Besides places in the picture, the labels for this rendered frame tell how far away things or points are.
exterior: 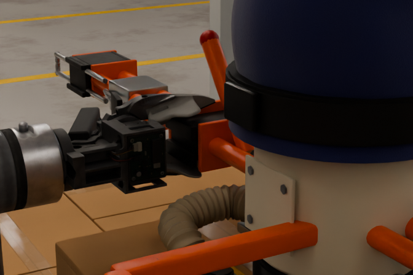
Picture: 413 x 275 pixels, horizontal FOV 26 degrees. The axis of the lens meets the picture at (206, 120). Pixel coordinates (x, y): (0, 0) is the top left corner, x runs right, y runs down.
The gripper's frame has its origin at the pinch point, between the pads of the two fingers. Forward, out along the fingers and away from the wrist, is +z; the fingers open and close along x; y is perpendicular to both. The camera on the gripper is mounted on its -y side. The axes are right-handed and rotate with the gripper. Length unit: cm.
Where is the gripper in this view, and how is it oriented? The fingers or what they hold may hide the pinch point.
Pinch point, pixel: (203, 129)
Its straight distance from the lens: 110.9
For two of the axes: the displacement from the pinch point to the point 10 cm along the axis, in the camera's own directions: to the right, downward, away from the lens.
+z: 8.8, -1.5, 4.5
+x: -0.1, -9.6, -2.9
